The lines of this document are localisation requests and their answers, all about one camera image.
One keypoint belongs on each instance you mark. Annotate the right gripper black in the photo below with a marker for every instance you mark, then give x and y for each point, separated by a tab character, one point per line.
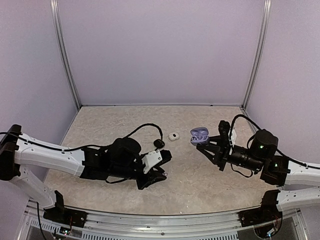
221	152

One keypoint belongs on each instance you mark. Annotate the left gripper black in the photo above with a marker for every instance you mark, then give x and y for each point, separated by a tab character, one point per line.
151	178

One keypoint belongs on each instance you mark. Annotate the blue-grey earbud case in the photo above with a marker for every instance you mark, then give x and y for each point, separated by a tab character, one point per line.
203	135

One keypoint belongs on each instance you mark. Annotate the black earbud charging case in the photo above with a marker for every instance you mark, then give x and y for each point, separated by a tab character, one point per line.
159	144

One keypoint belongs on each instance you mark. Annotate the white earbud charging case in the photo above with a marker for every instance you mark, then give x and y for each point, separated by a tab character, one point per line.
173	136

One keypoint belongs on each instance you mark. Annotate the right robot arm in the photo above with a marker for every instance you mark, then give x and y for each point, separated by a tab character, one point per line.
260	158

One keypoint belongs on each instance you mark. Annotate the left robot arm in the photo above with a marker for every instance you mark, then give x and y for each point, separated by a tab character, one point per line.
118	162

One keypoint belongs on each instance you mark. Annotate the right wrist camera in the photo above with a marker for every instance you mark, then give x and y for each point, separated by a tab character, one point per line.
228	134

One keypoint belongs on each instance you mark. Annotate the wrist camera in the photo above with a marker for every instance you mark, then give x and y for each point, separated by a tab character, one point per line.
228	134
155	158

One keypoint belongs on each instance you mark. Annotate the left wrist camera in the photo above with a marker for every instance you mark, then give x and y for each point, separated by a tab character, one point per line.
155	158

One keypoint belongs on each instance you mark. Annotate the front aluminium rail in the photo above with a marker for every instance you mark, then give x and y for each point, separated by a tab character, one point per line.
101	225

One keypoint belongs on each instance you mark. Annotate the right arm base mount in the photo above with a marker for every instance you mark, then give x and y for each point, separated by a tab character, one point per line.
266	212

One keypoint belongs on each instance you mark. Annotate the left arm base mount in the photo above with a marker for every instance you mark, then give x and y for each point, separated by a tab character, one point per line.
63	215

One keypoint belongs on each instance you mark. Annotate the right aluminium frame post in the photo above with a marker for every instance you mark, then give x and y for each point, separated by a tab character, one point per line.
258	53

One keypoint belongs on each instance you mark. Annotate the aluminium frame post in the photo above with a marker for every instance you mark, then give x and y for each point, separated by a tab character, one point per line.
54	6
258	53

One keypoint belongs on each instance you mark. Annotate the left aluminium frame post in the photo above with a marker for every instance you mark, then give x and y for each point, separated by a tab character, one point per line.
54	6

